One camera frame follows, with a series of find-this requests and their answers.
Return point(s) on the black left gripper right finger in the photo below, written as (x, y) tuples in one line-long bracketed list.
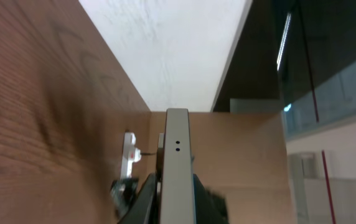
[(210, 208)]

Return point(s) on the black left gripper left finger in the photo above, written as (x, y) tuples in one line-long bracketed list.
[(144, 209)]

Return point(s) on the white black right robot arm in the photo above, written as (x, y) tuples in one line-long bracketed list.
[(123, 193)]

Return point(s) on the white power strip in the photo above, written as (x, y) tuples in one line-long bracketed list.
[(131, 155)]

